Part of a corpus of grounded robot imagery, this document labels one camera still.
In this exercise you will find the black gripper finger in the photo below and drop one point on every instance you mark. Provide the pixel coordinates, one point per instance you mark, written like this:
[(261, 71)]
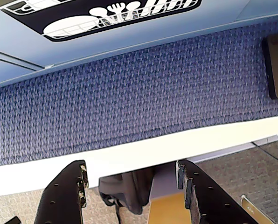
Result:
[(59, 198), (213, 200)]

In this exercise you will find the yellow wooden panel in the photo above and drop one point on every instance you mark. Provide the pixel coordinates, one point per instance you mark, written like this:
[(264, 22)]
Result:
[(167, 210)]

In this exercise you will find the dark grey hanging cloth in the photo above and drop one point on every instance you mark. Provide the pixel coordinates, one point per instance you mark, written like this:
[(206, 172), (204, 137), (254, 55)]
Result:
[(127, 191)]

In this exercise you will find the light blue toy kitchen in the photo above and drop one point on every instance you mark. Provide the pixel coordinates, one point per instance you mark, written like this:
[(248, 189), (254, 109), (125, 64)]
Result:
[(129, 39)]

